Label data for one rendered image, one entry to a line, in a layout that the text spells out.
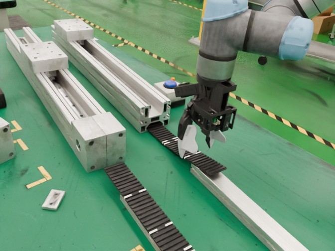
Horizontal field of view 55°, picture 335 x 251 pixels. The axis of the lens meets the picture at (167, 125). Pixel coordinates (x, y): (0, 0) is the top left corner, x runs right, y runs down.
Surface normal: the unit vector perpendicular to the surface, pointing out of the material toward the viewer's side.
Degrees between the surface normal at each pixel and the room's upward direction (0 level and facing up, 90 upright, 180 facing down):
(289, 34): 67
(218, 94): 90
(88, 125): 0
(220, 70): 90
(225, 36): 93
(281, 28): 55
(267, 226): 0
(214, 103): 90
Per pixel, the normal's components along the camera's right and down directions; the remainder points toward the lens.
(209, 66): -0.47, 0.44
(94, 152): 0.55, 0.49
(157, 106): -0.83, 0.24
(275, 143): 0.08, -0.84
